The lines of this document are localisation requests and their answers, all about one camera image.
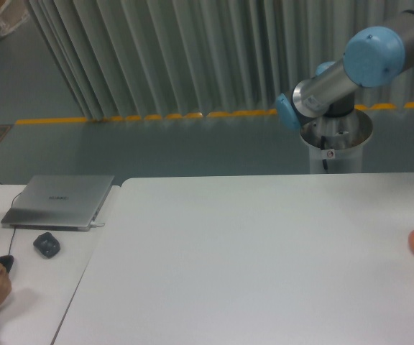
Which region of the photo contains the black computer mouse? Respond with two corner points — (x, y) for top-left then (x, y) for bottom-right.
(0, 254), (14, 274)

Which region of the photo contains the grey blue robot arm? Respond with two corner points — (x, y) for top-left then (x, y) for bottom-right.
(275, 9), (414, 129)

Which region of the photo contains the small black controller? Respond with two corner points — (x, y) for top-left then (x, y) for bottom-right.
(33, 232), (61, 259)

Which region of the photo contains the silver closed laptop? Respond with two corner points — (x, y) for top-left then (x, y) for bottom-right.
(1, 175), (114, 231)

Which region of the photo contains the white usb plug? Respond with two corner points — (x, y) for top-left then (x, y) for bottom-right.
(90, 221), (105, 228)

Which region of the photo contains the grey pleated curtain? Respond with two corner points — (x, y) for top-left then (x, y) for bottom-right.
(27, 1), (414, 121)

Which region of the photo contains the black mouse cable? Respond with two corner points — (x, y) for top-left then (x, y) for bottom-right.
(0, 181), (27, 257)

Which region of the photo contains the black pedestal cable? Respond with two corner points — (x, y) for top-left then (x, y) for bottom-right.
(319, 135), (329, 175)

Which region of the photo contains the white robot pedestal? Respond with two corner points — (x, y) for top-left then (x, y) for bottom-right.
(300, 109), (373, 174)

